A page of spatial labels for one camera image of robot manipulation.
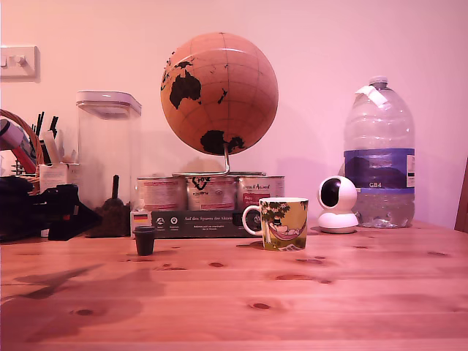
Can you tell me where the dark coffee capsule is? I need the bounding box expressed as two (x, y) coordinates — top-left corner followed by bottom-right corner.
(132, 225), (156, 257)

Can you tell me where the small white carton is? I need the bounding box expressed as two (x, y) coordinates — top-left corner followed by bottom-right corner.
(38, 162), (80, 192)

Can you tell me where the clear square lidded jar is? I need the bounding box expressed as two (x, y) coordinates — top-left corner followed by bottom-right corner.
(75, 90), (143, 239)

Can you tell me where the woven wicker basket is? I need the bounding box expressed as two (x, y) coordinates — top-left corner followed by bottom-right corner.
(0, 108), (45, 197)

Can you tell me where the white and red tube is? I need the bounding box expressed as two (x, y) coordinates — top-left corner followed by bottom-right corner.
(0, 119), (38, 173)

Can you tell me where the dark printed flat box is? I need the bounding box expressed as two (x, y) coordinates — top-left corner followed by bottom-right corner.
(150, 208), (263, 239)

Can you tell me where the metal tin with red label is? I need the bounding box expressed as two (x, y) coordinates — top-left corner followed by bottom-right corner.
(237, 175), (287, 212)

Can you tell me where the cork globe on metal stand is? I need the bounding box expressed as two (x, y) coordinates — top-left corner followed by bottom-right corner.
(159, 31), (280, 177)

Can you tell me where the illustrated green mug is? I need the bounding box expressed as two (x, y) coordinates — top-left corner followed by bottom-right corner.
(241, 197), (310, 253)

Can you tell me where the large clear water bottle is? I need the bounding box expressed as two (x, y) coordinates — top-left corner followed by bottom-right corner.
(343, 75), (417, 229)

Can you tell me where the white wall light switch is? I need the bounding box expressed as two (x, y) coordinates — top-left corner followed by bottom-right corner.
(0, 45), (41, 83)

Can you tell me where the small white round camera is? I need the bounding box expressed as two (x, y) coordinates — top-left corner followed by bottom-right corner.
(316, 175), (360, 235)

